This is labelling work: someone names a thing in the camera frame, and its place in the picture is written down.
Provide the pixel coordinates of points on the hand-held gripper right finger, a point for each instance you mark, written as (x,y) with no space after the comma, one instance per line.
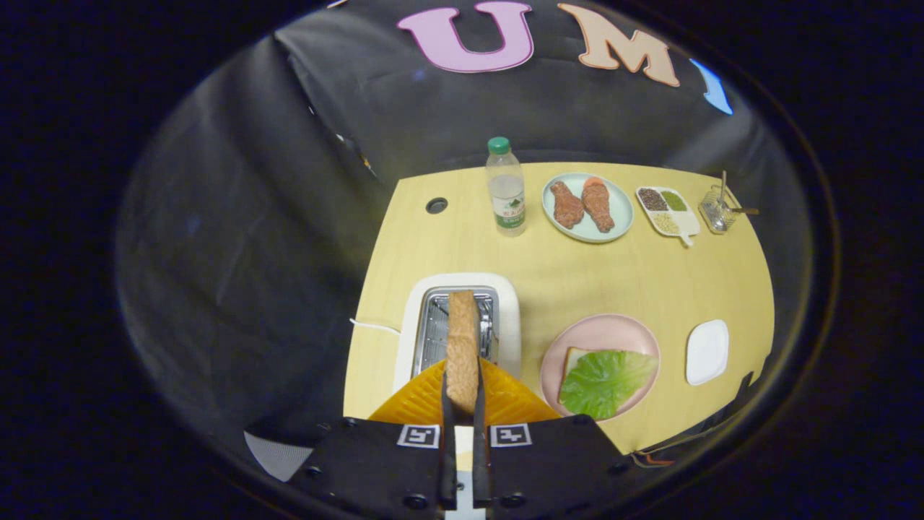
(556,466)

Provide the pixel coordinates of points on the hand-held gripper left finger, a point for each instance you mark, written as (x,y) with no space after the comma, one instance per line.
(375,469)

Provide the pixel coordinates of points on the green lettuce leaf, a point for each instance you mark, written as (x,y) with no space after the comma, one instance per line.
(606,383)

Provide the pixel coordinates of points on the toasted bread slice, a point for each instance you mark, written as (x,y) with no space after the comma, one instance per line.
(462,347)

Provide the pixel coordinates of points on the white bread slice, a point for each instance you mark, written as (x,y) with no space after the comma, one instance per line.
(569,361)

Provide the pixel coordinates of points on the pink round plate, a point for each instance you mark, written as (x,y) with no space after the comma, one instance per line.
(606,332)

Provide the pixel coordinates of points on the white toaster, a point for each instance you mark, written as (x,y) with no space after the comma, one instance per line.
(509,318)

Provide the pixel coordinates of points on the small white square plate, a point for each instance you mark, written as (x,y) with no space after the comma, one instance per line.
(706,352)

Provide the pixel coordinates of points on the pale green round plate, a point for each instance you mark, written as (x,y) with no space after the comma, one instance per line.
(621,217)

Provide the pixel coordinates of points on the brown meat piece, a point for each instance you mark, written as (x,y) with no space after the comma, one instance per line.
(598,209)
(567,206)

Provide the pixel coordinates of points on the pale beans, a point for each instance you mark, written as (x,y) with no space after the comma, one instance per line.
(665,222)

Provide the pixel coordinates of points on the clear plastic water bottle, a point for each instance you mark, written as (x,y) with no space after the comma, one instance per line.
(507,195)

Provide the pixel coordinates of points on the white divided dish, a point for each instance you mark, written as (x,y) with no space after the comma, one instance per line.
(687,220)

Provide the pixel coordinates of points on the dark brown beans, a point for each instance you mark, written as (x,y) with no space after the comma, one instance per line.
(652,199)

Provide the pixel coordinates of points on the orange food slice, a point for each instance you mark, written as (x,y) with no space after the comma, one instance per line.
(593,181)

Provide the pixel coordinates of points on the green beans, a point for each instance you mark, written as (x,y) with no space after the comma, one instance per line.
(674,201)

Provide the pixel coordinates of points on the black backdrop cloth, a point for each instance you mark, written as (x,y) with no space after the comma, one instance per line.
(289,180)

